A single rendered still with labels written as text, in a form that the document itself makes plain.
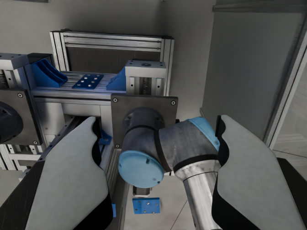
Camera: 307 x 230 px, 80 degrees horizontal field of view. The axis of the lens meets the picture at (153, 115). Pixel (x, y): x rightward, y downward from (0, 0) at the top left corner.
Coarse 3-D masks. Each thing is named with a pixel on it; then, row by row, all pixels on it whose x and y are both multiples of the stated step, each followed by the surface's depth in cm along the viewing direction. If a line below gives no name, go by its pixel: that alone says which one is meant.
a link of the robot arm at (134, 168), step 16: (144, 128) 54; (128, 144) 49; (144, 144) 46; (160, 144) 45; (128, 160) 44; (144, 160) 43; (160, 160) 45; (128, 176) 46; (144, 176) 46; (160, 176) 45
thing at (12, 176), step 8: (0, 168) 184; (0, 176) 175; (8, 176) 175; (16, 176) 175; (0, 184) 167; (8, 184) 166; (16, 184) 166; (0, 192) 159; (8, 192) 159; (0, 200) 152
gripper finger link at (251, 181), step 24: (240, 144) 9; (264, 144) 9; (240, 168) 8; (264, 168) 8; (216, 192) 7; (240, 192) 7; (264, 192) 7; (288, 192) 7; (216, 216) 7; (240, 216) 6; (264, 216) 6; (288, 216) 6
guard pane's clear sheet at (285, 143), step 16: (304, 64) 57; (304, 80) 57; (288, 96) 64; (304, 96) 57; (288, 112) 64; (304, 112) 57; (288, 128) 64; (304, 128) 57; (272, 144) 73; (288, 144) 64; (304, 144) 58; (288, 160) 65; (304, 160) 58; (304, 176) 58
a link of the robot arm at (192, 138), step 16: (176, 128) 46; (192, 128) 44; (208, 128) 43; (176, 144) 44; (192, 144) 42; (208, 144) 42; (176, 160) 43; (192, 160) 40; (208, 160) 40; (176, 176) 44; (192, 176) 41; (208, 176) 40; (192, 192) 39; (208, 192) 38; (192, 208) 39; (208, 208) 36; (208, 224) 35
